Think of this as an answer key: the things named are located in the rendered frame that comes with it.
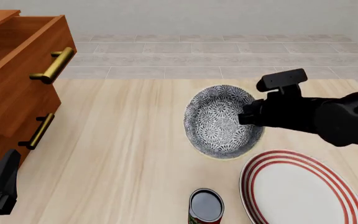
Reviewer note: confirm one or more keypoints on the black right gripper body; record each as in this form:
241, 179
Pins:
283, 112

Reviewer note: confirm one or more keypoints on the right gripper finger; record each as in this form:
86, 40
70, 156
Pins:
250, 119
253, 106

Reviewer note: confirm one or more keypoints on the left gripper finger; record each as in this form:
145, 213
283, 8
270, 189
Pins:
9, 168

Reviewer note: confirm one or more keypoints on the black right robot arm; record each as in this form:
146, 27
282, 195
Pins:
346, 121

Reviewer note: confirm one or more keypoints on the patterned black and white bowl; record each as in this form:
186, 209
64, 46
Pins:
213, 126

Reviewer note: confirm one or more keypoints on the white plate with red rings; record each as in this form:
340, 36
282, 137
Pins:
294, 193

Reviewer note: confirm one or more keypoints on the closed wooden drawer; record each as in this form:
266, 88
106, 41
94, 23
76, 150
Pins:
8, 149

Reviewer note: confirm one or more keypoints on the open wooden drawer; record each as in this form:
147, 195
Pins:
17, 77

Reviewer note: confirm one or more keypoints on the tin with red label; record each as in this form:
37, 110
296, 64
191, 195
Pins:
206, 205

